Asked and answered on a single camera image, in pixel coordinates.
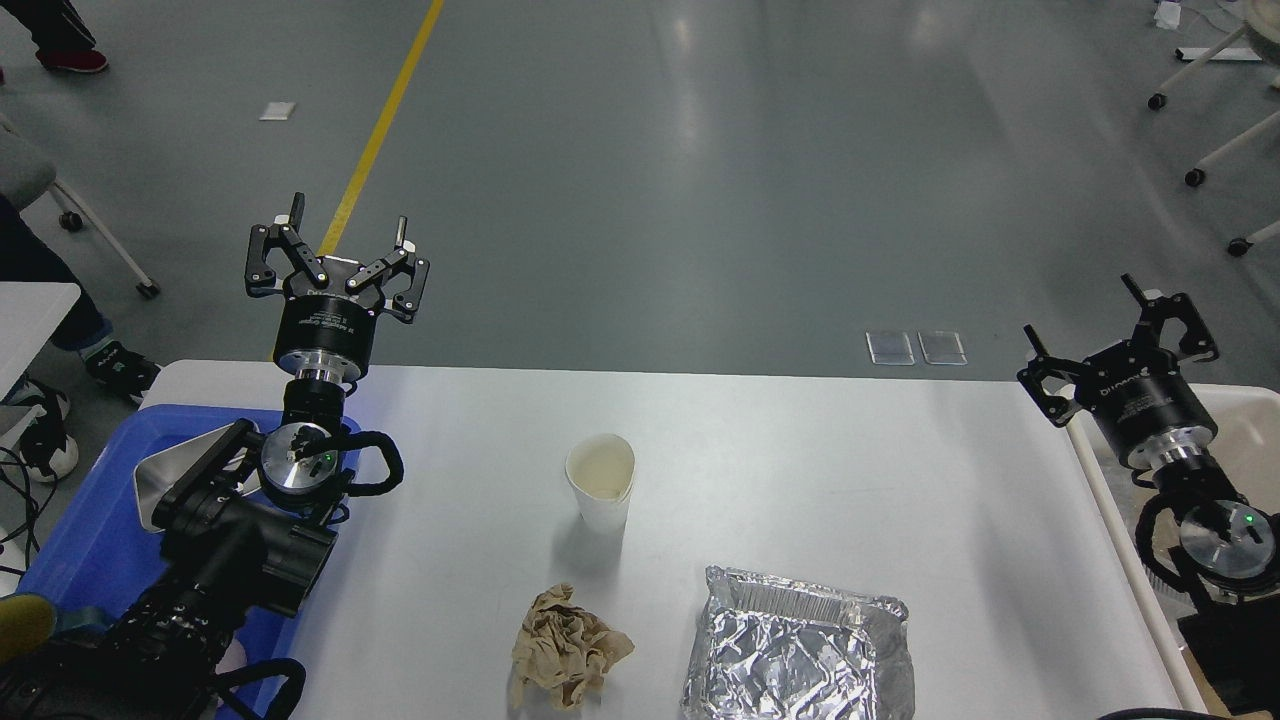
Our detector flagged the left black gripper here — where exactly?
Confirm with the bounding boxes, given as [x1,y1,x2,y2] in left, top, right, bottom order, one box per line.
[244,192,430,383]

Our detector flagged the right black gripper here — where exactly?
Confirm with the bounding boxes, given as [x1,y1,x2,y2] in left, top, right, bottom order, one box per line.
[1016,273,1221,471]

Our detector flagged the small steel rectangular tin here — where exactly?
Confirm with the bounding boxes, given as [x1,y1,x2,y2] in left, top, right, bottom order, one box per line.
[133,432,262,534]

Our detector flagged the aluminium foil tray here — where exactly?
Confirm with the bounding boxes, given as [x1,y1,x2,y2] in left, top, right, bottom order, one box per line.
[681,566,916,719]

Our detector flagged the pink mug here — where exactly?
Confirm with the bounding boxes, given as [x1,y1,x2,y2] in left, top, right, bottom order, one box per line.
[214,638,248,675]

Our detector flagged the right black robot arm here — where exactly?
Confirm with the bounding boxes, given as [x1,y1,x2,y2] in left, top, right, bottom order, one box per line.
[1018,275,1277,715]

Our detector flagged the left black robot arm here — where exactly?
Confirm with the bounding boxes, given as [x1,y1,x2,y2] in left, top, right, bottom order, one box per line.
[3,193,430,719]

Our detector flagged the beige plastic waste bin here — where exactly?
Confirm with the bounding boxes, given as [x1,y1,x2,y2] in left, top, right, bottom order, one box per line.
[1066,384,1279,714]

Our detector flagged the right clear floor plate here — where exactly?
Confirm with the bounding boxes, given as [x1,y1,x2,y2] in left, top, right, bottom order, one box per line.
[916,331,969,366]

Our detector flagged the clear floor plate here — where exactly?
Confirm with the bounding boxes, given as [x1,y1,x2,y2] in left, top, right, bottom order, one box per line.
[865,331,916,366]
[916,331,969,366]

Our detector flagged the black white sneaker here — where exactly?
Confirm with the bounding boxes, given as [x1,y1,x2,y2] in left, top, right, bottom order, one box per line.
[83,340,163,405]

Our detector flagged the left clear floor plate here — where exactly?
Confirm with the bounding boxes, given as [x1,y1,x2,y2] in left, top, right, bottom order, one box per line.
[865,331,916,366]

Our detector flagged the white side table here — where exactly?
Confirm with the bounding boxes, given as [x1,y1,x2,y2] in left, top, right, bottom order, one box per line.
[1,281,93,397]

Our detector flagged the standing person in jeans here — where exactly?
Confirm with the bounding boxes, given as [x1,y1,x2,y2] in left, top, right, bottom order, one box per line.
[0,190,111,351]

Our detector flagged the white paper cup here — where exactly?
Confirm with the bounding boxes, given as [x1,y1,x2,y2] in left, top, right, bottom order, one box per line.
[564,433,636,534]

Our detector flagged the blue plastic tray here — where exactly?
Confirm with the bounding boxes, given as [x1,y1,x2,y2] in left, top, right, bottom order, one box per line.
[18,404,364,720]

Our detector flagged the walking person in tracksuit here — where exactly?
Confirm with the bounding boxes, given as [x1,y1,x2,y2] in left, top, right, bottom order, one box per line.
[1,1,109,74]

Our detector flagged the white chair base with castors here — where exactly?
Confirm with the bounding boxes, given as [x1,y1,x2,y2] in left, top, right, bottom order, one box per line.
[1148,0,1280,260]

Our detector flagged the dark blue mug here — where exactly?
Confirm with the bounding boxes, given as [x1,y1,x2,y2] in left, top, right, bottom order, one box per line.
[1,593,114,665]

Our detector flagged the crumpled brown paper napkin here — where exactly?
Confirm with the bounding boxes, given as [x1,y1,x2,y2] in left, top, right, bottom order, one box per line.
[508,583,635,711]

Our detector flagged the black cables at left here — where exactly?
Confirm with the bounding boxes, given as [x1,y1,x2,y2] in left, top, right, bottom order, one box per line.
[0,445,61,577]

